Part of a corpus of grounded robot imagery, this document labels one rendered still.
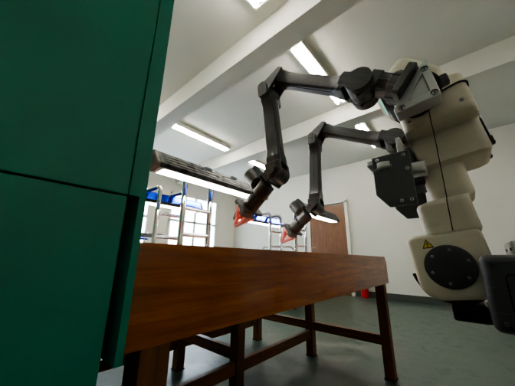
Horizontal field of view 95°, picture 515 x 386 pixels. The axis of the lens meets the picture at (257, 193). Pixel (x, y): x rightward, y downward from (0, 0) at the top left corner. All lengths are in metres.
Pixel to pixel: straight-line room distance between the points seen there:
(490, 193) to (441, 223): 4.84
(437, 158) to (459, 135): 0.08
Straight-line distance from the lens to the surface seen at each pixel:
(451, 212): 0.78
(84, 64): 0.52
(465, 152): 0.85
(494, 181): 5.66
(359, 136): 1.23
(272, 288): 0.77
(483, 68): 3.78
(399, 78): 0.75
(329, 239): 5.98
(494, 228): 5.52
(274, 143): 0.85
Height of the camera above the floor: 0.74
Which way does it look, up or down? 16 degrees up
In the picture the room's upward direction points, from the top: 1 degrees clockwise
